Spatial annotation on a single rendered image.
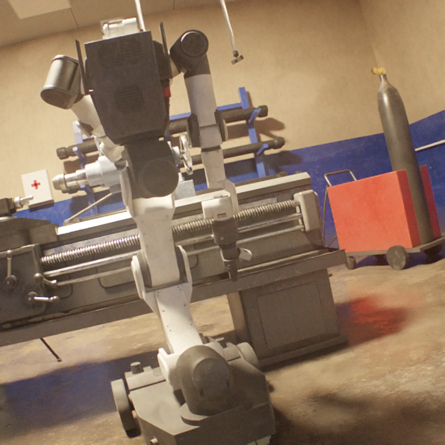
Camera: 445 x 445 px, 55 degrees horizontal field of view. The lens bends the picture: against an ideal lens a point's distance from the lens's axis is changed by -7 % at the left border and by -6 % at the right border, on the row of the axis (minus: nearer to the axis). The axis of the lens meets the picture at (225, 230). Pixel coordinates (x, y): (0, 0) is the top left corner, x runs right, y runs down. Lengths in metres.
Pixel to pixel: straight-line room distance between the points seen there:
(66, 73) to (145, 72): 0.31
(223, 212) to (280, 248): 0.70
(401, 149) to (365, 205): 0.57
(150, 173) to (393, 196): 2.68
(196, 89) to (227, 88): 4.19
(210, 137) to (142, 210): 0.34
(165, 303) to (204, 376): 0.41
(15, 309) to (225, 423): 1.10
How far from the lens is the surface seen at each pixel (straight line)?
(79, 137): 5.39
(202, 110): 1.46
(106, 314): 1.97
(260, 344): 2.17
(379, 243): 3.91
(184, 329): 1.58
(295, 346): 2.22
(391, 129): 3.78
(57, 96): 1.51
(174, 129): 5.10
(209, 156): 1.48
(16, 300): 2.05
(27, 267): 2.02
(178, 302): 1.62
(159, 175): 1.29
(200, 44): 1.46
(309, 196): 2.10
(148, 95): 1.35
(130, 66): 1.35
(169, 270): 1.61
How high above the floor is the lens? 0.73
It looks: 2 degrees down
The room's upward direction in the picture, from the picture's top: 13 degrees counter-clockwise
